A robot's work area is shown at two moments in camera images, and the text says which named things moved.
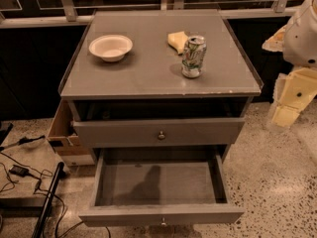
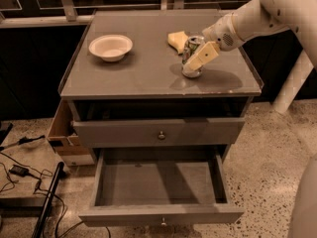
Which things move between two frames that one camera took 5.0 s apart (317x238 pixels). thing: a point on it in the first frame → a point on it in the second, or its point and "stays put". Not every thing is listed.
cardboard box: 64,139 stays put
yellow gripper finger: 293,91 → 208,53
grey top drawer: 152,132 stays put
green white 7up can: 194,56 stays put
